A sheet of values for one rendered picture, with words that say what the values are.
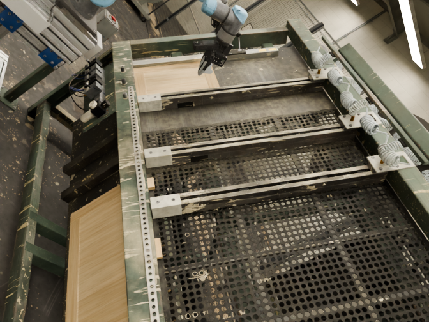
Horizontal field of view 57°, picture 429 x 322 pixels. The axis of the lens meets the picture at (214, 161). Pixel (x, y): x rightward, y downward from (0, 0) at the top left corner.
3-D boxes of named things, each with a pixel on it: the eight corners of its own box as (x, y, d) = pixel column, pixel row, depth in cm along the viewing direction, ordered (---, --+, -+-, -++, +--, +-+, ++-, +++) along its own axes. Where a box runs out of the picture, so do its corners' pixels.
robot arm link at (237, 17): (232, 0, 174) (248, 11, 177) (219, 22, 180) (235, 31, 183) (233, 7, 168) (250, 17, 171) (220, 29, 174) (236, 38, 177)
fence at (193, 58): (133, 66, 254) (132, 61, 251) (275, 52, 269) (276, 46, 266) (133, 70, 250) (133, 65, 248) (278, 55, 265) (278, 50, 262)
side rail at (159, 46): (131, 54, 275) (129, 39, 268) (283, 39, 292) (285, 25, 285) (132, 59, 271) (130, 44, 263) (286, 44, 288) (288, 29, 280)
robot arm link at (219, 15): (198, 7, 179) (219, 19, 182) (200, 13, 169) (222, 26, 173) (207, -10, 175) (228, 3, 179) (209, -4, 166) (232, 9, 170)
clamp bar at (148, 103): (138, 103, 226) (133, 67, 209) (333, 81, 244) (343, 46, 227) (140, 115, 219) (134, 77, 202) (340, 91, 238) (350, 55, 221)
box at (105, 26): (83, 24, 254) (105, 7, 249) (97, 38, 262) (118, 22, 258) (83, 33, 246) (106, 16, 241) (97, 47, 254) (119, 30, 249)
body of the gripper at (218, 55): (221, 68, 188) (234, 47, 181) (205, 62, 184) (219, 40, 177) (217, 60, 193) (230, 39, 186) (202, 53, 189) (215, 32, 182)
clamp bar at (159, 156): (145, 156, 196) (139, 119, 179) (366, 126, 215) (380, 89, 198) (147, 171, 189) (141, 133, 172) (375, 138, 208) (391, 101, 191)
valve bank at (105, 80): (67, 67, 245) (97, 45, 239) (84, 82, 255) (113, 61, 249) (63, 117, 211) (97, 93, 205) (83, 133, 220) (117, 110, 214)
